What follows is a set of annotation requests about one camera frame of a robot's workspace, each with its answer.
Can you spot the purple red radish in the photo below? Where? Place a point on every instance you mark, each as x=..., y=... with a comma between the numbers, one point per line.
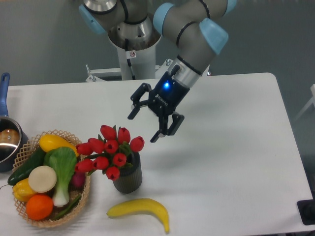
x=78, y=180

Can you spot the yellow bell pepper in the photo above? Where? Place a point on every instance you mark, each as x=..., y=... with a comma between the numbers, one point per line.
x=22, y=190

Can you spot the green bok choy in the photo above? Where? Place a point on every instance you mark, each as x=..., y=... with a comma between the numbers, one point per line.
x=62, y=160

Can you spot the green bean pod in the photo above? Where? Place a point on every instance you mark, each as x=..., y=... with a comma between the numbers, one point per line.
x=68, y=209

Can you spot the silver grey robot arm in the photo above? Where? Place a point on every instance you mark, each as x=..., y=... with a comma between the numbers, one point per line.
x=135, y=33

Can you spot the white frame at right edge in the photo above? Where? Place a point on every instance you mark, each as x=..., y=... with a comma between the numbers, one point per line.
x=310, y=103

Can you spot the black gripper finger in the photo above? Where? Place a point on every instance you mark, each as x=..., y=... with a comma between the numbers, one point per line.
x=136, y=102
x=164, y=130

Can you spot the woven wicker basket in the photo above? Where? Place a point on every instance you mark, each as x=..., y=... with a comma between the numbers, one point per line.
x=24, y=153

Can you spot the blue handled saucepan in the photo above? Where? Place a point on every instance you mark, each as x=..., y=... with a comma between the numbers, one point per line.
x=12, y=137

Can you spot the orange fruit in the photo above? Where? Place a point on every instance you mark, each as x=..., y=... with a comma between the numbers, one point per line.
x=39, y=207

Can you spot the dark ribbed vase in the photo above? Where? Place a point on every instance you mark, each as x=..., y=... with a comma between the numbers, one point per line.
x=130, y=178

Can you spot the black device at table edge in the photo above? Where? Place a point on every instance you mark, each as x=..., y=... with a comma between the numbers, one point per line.
x=307, y=211

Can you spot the yellow squash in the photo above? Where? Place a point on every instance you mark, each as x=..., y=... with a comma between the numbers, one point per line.
x=50, y=142

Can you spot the green cucumber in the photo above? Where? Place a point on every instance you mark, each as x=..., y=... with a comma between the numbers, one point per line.
x=35, y=160

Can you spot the yellow banana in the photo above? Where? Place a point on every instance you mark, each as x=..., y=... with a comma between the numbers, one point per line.
x=141, y=206

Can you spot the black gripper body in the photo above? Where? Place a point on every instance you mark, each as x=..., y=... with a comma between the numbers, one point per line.
x=166, y=95

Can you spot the red tulip bouquet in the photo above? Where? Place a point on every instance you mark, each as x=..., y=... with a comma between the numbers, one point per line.
x=110, y=152

